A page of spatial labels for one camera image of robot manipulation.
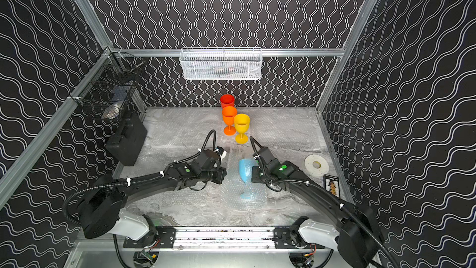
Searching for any blue plastic wine glass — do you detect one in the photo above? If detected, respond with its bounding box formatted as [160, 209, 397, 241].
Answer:
[239, 159, 258, 201]

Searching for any bubble blue glass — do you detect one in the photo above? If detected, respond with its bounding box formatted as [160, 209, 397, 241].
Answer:
[220, 146, 267, 211]

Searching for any yellow plastic wine glass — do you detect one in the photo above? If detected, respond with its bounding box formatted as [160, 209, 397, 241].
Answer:
[234, 114, 250, 145]

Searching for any orange plastic wine glass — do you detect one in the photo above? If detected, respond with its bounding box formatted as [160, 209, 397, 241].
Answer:
[222, 106, 238, 136]

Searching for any red plastic wine glass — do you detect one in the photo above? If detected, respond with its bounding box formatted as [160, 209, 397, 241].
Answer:
[219, 94, 235, 109]

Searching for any bubble orange glass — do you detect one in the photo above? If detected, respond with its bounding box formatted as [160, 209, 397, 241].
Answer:
[126, 182, 221, 215]

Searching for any bubble yellow glass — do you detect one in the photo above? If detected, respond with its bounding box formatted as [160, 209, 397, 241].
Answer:
[249, 108, 326, 151]

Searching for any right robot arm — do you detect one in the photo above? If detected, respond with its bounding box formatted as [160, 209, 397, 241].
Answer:
[251, 162, 399, 268]

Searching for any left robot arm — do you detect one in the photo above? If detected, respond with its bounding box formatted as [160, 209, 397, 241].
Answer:
[61, 155, 227, 241]

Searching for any white tape roll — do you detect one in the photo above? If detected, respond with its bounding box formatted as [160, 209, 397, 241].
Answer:
[304, 155, 329, 177]

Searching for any black battery charger box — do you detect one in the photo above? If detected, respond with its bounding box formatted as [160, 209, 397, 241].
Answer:
[324, 174, 340, 198]

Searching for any black speaker box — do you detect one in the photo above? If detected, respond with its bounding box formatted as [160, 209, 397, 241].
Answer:
[106, 112, 148, 166]

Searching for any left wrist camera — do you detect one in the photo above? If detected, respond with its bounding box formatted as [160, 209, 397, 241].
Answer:
[196, 146, 227, 170]

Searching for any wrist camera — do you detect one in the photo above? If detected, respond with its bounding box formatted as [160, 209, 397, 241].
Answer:
[196, 146, 227, 170]
[255, 146, 289, 174]

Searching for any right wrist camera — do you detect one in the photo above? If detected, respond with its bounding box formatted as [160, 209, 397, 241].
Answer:
[255, 146, 289, 174]

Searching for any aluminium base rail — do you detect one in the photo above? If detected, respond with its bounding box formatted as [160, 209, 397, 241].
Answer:
[70, 226, 376, 252]

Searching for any white wire mesh basket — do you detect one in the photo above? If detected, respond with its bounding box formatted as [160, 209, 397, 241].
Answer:
[179, 47, 263, 80]

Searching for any black wire mesh basket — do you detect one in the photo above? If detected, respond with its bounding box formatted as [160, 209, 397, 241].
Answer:
[72, 52, 146, 123]

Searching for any aluminium frame corner post left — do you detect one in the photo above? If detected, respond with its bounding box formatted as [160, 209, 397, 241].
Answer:
[73, 0, 113, 49]

